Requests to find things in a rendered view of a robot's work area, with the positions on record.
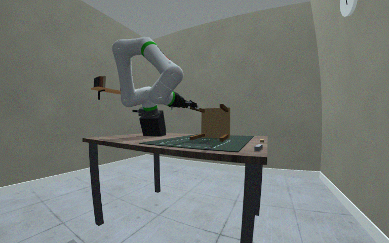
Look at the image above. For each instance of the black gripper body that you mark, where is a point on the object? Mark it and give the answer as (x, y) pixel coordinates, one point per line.
(182, 101)

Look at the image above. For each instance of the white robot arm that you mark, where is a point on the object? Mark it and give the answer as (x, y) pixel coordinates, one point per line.
(162, 90)

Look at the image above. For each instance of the dark green mat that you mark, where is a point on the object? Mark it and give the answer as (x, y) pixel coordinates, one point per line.
(200, 143)

